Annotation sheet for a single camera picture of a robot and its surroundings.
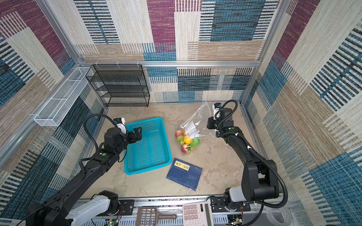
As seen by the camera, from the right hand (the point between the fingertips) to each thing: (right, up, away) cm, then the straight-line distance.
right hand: (208, 120), depth 87 cm
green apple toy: (-8, -14, 0) cm, 16 cm away
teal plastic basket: (-37, -21, +7) cm, 43 cm away
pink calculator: (-8, -46, -17) cm, 50 cm away
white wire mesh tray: (-80, +3, -17) cm, 82 cm away
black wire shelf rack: (-64, +26, +24) cm, 73 cm away
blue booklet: (-15, -31, -4) cm, 35 cm away
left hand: (-42, -4, -8) cm, 43 cm away
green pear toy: (-17, -12, +1) cm, 21 cm away
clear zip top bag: (-7, -4, +1) cm, 8 cm away
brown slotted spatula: (-33, -48, -16) cm, 60 cm away
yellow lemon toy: (-13, -12, -3) cm, 18 cm away
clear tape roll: (+34, -45, -18) cm, 59 cm away
